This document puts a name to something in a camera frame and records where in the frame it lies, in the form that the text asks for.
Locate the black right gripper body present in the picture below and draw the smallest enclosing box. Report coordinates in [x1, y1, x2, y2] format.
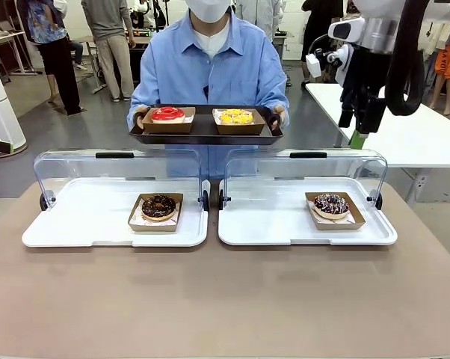
[339, 67, 388, 135]

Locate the yellow glazed donut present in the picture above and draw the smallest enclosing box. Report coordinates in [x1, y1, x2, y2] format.
[211, 108, 267, 136]

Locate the yellow sprinkled donut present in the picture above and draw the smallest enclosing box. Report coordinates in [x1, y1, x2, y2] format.
[212, 108, 255, 126]

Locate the black serving tray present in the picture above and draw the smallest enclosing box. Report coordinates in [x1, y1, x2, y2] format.
[128, 104, 285, 147]

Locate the red glazed donut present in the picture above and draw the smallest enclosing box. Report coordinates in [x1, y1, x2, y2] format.
[141, 106, 197, 135]
[150, 105, 186, 125]

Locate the person's right forearm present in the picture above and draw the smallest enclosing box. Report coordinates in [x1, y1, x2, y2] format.
[126, 78, 155, 113]

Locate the person's left forearm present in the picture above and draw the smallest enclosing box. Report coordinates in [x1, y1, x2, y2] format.
[265, 78, 290, 111]

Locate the dark donut with pastel sprinkles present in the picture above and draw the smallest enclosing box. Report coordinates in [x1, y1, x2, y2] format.
[312, 192, 351, 220]

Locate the sprinkled chocolate donut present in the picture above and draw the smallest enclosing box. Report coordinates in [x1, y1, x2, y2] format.
[303, 191, 367, 231]

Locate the person in blue shirt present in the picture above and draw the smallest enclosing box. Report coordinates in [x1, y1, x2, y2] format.
[126, 0, 290, 180]

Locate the chocolate glazed donut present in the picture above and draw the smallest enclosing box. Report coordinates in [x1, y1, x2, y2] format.
[140, 194, 178, 223]

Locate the person's left hand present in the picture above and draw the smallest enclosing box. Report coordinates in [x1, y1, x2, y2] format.
[268, 105, 288, 131]

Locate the person's right hand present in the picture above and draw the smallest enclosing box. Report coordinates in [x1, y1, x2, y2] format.
[132, 105, 152, 130]

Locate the white cylindrical appliance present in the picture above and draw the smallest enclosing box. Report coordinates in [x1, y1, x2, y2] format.
[0, 56, 28, 155]

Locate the clear display lid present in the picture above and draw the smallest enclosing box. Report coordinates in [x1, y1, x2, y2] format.
[32, 148, 204, 211]
[224, 148, 389, 211]

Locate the white side table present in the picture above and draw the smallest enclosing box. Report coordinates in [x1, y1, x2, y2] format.
[305, 82, 450, 205]

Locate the mannequin with orange shorts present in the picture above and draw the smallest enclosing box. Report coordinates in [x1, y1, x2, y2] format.
[419, 14, 450, 116]

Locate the bystander in black clothes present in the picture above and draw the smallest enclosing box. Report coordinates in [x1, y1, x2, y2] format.
[300, 0, 346, 84]

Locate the wooden background desk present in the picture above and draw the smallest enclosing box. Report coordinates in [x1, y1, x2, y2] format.
[0, 31, 37, 76]

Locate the white display tray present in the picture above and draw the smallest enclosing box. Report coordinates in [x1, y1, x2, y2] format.
[22, 177, 210, 249]
[217, 177, 398, 248]

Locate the bystander in light shirt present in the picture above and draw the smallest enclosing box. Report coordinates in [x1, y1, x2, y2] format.
[235, 0, 286, 43]

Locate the bystander in grey shirt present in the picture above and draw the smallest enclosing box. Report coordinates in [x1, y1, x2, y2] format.
[80, 0, 137, 103]

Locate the white face mask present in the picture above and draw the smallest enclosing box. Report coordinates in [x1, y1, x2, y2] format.
[185, 0, 234, 23]

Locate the black cable sleeve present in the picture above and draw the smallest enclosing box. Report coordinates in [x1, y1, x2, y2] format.
[384, 0, 426, 117]

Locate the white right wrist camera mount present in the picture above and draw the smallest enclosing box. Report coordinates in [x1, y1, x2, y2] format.
[304, 43, 357, 90]

